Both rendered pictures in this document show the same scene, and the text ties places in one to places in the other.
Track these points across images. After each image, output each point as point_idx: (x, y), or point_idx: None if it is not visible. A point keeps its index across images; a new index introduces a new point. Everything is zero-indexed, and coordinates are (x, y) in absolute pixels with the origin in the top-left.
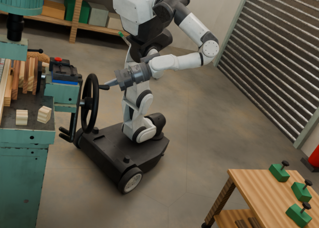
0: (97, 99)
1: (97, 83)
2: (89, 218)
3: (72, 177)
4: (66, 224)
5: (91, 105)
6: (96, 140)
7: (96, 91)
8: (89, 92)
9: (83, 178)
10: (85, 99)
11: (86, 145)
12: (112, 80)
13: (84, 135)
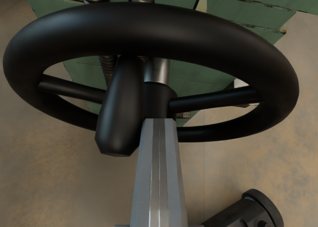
0: (7, 47)
1: (92, 15)
2: (119, 191)
3: (187, 180)
4: (117, 160)
5: (101, 94)
6: (242, 226)
7: (34, 21)
8: (189, 96)
9: (185, 195)
10: (147, 82)
11: (238, 207)
12: (143, 183)
13: (253, 205)
